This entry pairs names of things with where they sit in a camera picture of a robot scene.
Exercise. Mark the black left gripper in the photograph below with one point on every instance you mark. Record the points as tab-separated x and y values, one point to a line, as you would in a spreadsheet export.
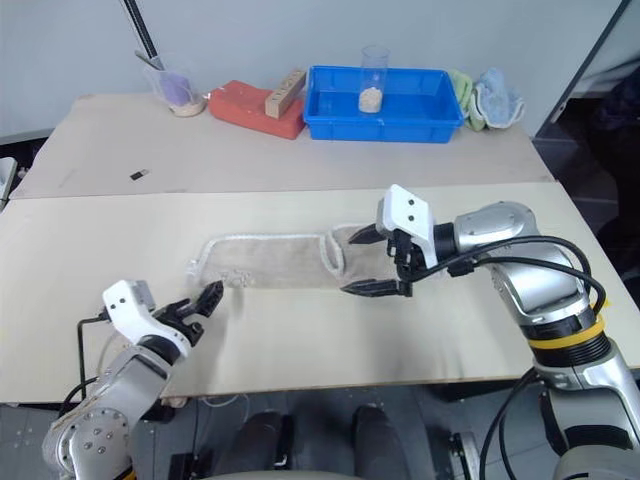
186	320

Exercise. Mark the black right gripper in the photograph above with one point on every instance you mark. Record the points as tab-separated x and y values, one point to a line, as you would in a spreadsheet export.
406	260

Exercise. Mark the beige towel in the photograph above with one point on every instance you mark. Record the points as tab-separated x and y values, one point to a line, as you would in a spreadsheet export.
280	262

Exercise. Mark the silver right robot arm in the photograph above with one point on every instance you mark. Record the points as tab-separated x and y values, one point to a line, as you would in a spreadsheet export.
545	285

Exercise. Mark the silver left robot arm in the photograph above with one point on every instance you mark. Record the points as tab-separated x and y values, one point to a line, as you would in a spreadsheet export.
107	400

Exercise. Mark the blue plastic bin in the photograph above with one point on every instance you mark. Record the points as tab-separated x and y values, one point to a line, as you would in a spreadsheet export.
330	117

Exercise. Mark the small black chip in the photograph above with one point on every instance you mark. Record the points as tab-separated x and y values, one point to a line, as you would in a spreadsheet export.
140	175

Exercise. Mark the beige grains in cup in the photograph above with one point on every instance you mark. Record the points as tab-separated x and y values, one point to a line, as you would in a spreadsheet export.
370	101

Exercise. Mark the wooden block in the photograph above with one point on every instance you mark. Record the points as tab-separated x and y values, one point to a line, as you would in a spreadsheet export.
282	97

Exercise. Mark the clear plastic cup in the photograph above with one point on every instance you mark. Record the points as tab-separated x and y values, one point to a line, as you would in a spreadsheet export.
374	70

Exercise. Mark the green cloth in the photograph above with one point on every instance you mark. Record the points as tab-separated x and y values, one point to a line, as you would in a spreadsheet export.
465	95

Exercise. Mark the red foam block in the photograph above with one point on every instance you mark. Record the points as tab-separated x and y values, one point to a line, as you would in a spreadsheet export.
240	107

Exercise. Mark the light blue cloth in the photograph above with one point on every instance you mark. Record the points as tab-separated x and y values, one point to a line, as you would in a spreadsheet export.
497	97

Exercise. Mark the clear glass beaker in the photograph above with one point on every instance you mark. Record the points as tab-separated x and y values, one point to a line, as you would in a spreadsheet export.
187	97

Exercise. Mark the purple cloth in beaker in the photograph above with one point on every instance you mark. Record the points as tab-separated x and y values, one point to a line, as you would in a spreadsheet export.
175	86

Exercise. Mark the black rod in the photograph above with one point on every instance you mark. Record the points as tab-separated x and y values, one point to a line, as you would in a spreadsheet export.
142	30

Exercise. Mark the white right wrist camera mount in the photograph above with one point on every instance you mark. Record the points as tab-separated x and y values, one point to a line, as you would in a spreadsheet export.
411	215

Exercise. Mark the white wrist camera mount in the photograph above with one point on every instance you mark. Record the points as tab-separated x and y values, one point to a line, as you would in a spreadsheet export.
134	321
411	215

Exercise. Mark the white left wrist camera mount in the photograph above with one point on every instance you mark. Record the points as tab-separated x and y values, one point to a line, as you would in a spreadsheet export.
134	321

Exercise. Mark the grey metal frame post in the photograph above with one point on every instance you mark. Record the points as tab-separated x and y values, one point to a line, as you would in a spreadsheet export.
585	65

